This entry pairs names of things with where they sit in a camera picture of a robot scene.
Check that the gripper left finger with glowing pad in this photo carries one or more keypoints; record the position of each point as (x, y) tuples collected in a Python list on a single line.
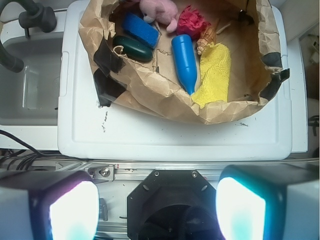
[(48, 205)]

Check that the white plastic bin lid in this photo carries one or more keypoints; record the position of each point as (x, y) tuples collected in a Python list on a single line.
[(87, 130)]

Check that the grey plastic tub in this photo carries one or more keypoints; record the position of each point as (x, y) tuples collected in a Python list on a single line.
[(30, 97)]

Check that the dark green oval object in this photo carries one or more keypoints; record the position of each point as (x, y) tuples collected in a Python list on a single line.
[(133, 48)]

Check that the red crumpled cloth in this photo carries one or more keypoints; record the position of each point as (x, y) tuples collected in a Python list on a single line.
[(191, 23)]

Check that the blue sponge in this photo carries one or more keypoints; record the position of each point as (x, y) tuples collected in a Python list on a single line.
[(139, 29)]

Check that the orange spiral seashell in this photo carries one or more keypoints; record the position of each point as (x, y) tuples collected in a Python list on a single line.
[(207, 36)]

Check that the yellow cloth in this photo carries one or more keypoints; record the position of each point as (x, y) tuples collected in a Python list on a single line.
[(215, 70)]

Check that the black octagonal mount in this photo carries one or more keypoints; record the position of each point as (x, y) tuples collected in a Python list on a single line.
[(173, 205)]

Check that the pink plush toy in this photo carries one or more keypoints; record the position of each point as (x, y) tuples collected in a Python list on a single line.
[(162, 11)]

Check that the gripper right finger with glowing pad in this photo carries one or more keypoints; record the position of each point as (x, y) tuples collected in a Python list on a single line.
[(269, 202)]

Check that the blue plastic bottle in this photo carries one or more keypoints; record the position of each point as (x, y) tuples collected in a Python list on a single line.
[(185, 62)]

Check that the brown paper bag liner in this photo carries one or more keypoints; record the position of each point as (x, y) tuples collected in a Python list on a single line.
[(153, 88)]

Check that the aluminium frame rail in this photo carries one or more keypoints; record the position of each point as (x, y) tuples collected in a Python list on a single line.
[(108, 171)]

